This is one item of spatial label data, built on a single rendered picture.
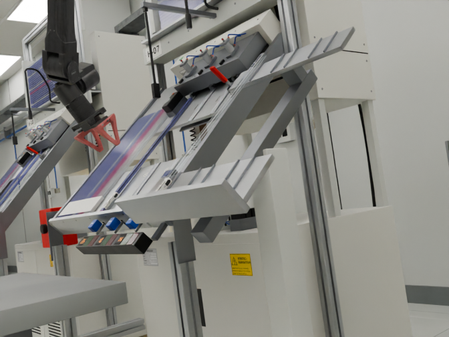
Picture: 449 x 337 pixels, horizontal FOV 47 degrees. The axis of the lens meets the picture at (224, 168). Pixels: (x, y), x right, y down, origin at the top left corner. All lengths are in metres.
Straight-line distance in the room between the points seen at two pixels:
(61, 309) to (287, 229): 0.45
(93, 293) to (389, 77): 2.44
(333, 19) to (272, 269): 1.03
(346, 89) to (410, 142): 1.27
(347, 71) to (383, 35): 1.33
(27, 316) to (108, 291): 0.14
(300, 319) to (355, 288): 0.67
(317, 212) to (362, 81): 0.56
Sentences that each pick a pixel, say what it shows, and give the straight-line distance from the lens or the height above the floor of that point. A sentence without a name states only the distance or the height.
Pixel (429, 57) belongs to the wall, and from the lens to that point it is 2.99.
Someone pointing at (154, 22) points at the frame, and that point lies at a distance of 2.07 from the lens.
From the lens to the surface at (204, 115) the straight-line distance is 1.53.
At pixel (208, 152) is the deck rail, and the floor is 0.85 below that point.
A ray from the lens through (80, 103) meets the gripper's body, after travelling 1.37.
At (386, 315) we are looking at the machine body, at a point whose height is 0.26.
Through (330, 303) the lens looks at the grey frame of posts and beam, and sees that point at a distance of 1.57.
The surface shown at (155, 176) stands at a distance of 1.43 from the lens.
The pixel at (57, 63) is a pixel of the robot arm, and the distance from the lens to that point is 1.34.
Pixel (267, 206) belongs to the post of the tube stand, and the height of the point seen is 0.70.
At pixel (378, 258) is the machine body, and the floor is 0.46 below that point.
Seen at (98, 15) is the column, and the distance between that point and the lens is 5.10.
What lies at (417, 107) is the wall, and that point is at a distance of 3.00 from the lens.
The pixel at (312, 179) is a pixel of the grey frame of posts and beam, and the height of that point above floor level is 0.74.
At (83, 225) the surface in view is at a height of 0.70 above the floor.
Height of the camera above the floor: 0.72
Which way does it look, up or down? 3 degrees up
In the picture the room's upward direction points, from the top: 8 degrees counter-clockwise
